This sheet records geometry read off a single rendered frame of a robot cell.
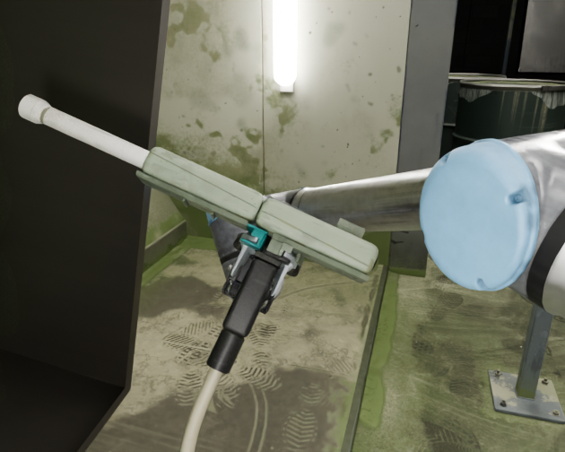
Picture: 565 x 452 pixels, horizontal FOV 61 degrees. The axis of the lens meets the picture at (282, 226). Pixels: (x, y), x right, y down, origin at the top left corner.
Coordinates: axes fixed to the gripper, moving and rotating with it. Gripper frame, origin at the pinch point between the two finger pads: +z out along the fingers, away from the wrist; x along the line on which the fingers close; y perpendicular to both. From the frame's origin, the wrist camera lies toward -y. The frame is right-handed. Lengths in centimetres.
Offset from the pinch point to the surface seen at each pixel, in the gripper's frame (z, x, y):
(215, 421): -92, -7, 35
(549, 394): -95, -101, -16
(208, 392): -1.2, -1.0, 18.8
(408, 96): -126, -23, -112
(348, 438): -83, -42, 23
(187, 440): -1.7, -1.4, 24.4
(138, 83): -7.2, 27.7, -13.8
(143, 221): -17.3, 19.9, 2.4
